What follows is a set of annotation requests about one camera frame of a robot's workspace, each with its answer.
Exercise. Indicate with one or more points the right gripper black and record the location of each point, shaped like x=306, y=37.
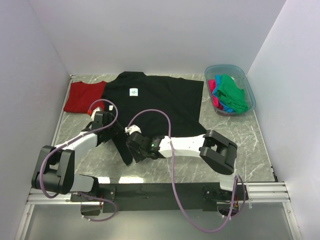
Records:
x=137, y=157

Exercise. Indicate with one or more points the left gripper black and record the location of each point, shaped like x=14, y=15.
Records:
x=116, y=128

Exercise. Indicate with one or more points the black t shirt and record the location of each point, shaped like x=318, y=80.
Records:
x=158, y=105

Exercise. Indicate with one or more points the clear blue plastic bin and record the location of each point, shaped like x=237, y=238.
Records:
x=241, y=81

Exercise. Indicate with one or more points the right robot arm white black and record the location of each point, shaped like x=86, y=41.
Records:
x=217, y=151

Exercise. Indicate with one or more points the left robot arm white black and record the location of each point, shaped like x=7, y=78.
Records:
x=55, y=167

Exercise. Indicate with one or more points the folded red t shirt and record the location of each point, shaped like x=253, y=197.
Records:
x=82, y=95

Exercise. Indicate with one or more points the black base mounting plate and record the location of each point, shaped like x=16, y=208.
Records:
x=159, y=196

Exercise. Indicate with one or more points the blue t shirt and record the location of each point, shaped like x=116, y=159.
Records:
x=224, y=93

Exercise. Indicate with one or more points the green t shirt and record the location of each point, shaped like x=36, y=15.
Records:
x=241, y=105

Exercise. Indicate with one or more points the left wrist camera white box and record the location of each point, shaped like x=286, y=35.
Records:
x=93, y=113

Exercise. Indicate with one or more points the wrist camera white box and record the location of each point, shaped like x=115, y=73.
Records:
x=93, y=113
x=132, y=129

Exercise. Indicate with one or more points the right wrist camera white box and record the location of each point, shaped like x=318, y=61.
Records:
x=132, y=129

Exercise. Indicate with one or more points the aluminium rail left edge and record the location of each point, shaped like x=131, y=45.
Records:
x=57, y=129

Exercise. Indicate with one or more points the aluminium rail front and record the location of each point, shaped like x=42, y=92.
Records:
x=258, y=192

